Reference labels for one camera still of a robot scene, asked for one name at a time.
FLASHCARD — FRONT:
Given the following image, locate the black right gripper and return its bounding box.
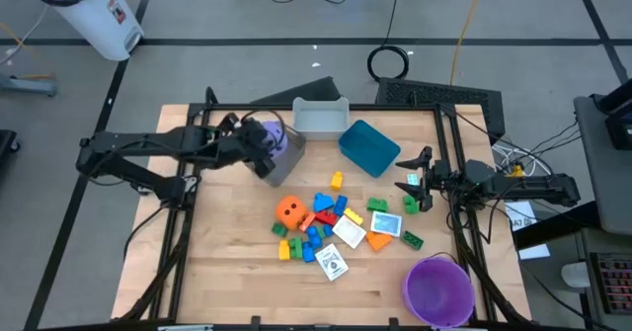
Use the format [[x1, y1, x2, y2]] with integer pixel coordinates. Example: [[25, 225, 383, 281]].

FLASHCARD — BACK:
[[394, 145, 453, 212]]

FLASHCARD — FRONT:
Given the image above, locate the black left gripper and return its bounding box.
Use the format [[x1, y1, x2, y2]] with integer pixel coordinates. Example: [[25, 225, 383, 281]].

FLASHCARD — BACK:
[[216, 116, 277, 179]]

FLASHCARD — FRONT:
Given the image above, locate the purple foam die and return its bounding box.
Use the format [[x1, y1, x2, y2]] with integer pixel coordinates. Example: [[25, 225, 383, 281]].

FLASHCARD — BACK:
[[260, 120, 289, 157]]

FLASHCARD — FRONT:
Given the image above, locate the blue-backed playing card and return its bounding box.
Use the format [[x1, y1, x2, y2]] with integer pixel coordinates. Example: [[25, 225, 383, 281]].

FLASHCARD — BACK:
[[369, 210, 404, 237]]

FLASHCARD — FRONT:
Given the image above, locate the dark green long block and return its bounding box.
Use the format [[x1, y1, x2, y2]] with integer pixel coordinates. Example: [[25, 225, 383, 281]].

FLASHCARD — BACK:
[[400, 230, 425, 251]]

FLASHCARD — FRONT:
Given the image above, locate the orange foam die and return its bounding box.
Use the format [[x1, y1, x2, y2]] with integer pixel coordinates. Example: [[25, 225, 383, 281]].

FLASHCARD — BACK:
[[275, 195, 310, 231]]

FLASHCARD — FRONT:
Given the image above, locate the orange toy block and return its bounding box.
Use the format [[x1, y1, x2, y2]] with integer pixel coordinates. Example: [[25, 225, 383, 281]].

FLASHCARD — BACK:
[[364, 231, 393, 252]]

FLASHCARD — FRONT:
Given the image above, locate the blue round-top toy block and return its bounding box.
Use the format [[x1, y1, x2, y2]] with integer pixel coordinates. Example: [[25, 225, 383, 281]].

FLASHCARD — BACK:
[[313, 192, 336, 213]]

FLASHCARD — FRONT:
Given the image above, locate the red-orange toy block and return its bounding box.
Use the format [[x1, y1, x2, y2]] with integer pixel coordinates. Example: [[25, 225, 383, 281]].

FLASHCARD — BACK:
[[297, 211, 317, 232]]

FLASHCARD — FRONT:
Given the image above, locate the white card deck box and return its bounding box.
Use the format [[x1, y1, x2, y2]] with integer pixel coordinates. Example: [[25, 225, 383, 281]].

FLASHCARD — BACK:
[[331, 214, 367, 250]]

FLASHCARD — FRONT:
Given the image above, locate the large blue studded block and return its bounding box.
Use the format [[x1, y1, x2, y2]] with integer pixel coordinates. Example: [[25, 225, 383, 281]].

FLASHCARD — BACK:
[[305, 225, 325, 249]]

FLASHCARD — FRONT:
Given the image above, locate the teal plastic bin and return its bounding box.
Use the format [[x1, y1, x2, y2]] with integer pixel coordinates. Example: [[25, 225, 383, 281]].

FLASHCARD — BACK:
[[338, 119, 402, 179]]

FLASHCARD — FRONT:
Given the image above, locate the light grey plastic bin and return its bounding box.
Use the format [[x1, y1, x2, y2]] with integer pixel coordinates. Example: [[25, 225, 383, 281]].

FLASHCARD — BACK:
[[291, 96, 351, 141]]

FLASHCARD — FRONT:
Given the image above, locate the white printed paper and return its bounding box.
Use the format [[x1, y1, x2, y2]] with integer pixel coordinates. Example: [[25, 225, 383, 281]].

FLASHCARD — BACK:
[[504, 201, 539, 232]]

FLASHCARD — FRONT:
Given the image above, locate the purple plastic bucket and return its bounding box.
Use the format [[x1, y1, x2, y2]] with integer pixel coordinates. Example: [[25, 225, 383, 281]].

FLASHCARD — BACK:
[[400, 256, 476, 330]]

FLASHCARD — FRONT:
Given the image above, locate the white paper sheet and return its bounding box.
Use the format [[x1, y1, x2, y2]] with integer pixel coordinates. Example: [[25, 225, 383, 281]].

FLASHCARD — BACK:
[[517, 243, 552, 262]]

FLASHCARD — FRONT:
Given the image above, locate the black desk leg bar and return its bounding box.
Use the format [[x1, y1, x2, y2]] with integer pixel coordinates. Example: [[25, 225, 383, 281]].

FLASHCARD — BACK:
[[513, 201, 601, 252]]

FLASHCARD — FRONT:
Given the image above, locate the grey side desk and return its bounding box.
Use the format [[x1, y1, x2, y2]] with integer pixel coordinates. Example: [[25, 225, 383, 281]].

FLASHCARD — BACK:
[[573, 93, 632, 237]]

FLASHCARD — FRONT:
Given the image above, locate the white rounded desk object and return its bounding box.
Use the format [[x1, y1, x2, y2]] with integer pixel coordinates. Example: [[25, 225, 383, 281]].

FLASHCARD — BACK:
[[561, 261, 593, 290]]

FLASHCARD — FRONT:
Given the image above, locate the grey keyboard desk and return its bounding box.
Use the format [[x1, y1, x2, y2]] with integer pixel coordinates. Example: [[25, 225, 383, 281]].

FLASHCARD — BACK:
[[576, 226, 632, 331]]

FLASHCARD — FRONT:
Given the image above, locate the black desk monitor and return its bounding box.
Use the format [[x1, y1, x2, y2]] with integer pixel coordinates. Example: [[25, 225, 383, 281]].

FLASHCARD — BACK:
[[591, 77, 632, 151]]

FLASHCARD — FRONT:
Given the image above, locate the white pedal trash can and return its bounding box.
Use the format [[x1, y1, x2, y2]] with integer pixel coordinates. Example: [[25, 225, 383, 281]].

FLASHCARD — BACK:
[[29, 0, 145, 62]]

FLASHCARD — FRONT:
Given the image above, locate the backlit keyboard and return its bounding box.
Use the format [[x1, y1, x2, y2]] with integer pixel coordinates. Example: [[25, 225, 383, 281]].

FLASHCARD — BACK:
[[590, 251, 632, 317]]

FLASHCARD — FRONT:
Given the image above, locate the grey stand base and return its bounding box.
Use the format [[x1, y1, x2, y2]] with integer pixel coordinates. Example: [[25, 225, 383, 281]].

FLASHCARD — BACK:
[[0, 72, 58, 99]]

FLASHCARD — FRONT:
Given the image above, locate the black chair base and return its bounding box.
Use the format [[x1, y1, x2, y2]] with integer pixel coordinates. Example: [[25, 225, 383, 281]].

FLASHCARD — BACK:
[[0, 128, 22, 170]]

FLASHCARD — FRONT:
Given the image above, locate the black aluminium table frame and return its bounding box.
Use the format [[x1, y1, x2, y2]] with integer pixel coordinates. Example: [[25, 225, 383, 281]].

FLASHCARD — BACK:
[[116, 86, 533, 331]]

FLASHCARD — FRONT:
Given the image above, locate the white cable bundle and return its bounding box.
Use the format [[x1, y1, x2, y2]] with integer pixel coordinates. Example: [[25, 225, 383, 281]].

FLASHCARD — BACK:
[[491, 142, 562, 194]]

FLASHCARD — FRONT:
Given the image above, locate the black coiled cable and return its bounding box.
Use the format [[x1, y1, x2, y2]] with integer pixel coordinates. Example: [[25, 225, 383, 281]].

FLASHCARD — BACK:
[[366, 0, 411, 82]]

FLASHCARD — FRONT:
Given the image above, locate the yellow cable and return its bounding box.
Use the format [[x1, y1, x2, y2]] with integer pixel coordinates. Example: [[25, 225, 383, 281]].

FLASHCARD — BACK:
[[448, 0, 488, 86]]

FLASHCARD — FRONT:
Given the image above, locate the thin white floor cable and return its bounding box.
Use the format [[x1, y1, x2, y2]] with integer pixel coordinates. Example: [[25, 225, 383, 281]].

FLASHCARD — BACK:
[[0, 4, 48, 68]]

